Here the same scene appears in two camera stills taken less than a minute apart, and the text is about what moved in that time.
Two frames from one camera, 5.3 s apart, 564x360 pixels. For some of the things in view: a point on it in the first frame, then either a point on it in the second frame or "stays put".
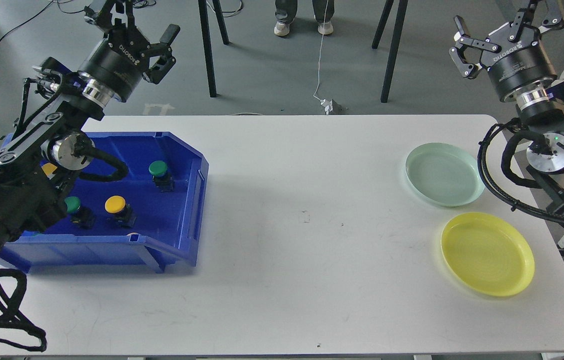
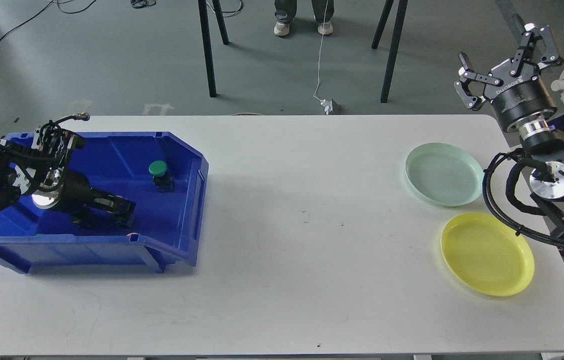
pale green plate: x=444 y=175 stays put
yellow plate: x=488 y=253 stays put
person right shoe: x=328 y=28 stays put
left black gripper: x=118 y=64 to x=71 y=191
